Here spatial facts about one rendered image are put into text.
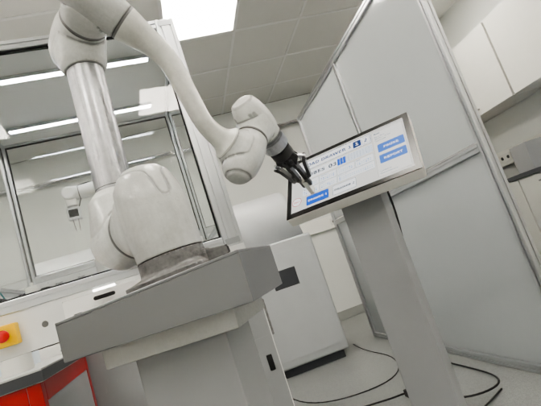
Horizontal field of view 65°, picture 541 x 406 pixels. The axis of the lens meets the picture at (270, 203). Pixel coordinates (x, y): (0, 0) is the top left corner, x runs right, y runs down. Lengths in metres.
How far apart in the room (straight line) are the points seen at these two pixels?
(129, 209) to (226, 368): 0.39
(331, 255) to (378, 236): 3.59
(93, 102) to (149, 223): 0.46
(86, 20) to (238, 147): 0.51
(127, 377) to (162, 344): 0.84
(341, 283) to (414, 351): 3.58
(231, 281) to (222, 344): 0.16
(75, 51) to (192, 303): 0.82
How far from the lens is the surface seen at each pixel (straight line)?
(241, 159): 1.19
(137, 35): 1.28
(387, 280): 1.61
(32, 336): 1.75
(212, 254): 0.96
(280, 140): 1.37
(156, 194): 0.95
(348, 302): 5.21
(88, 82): 1.31
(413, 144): 1.55
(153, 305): 0.83
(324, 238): 5.17
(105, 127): 1.25
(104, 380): 1.72
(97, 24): 1.30
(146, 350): 0.90
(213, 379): 0.91
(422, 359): 1.66
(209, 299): 0.79
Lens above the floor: 0.80
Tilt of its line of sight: 9 degrees up
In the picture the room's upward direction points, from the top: 18 degrees counter-clockwise
